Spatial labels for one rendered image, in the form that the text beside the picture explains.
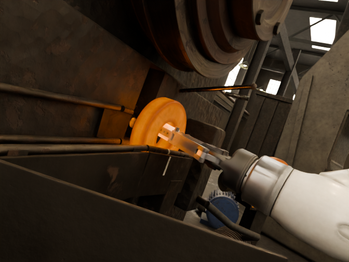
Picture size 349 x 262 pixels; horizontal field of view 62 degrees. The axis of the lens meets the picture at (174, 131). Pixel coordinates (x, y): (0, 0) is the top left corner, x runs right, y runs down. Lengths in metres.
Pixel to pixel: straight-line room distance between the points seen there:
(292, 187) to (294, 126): 2.86
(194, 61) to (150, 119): 0.14
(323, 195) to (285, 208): 0.06
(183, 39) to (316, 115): 2.86
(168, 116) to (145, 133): 0.07
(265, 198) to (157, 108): 0.24
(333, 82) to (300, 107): 0.39
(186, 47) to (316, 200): 0.32
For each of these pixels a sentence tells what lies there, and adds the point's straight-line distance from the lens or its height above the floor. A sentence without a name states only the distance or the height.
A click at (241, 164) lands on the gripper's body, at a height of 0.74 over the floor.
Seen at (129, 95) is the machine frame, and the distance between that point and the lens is 0.58.
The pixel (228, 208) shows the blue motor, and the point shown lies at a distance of 2.63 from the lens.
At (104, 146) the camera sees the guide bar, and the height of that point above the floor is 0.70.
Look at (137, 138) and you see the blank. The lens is 0.53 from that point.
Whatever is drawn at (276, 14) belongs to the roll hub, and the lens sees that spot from 0.69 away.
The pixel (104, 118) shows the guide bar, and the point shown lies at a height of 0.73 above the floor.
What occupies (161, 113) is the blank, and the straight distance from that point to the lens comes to 0.54.
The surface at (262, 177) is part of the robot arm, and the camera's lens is 0.48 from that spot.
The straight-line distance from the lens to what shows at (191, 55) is 0.55.
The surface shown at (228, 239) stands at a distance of 0.17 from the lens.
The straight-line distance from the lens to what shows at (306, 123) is 3.30.
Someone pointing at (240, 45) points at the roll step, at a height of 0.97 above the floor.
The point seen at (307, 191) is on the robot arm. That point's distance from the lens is 0.47.
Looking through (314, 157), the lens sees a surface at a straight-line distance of 3.21.
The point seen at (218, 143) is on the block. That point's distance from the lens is 0.79.
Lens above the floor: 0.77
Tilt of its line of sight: 1 degrees down
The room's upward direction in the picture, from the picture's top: 21 degrees clockwise
